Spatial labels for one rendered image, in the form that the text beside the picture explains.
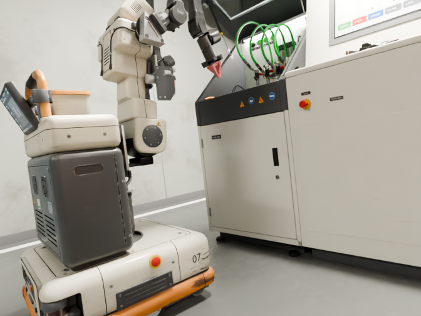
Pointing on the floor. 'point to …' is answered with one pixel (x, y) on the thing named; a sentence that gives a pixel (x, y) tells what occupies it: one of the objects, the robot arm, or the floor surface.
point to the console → (359, 149)
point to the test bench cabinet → (292, 244)
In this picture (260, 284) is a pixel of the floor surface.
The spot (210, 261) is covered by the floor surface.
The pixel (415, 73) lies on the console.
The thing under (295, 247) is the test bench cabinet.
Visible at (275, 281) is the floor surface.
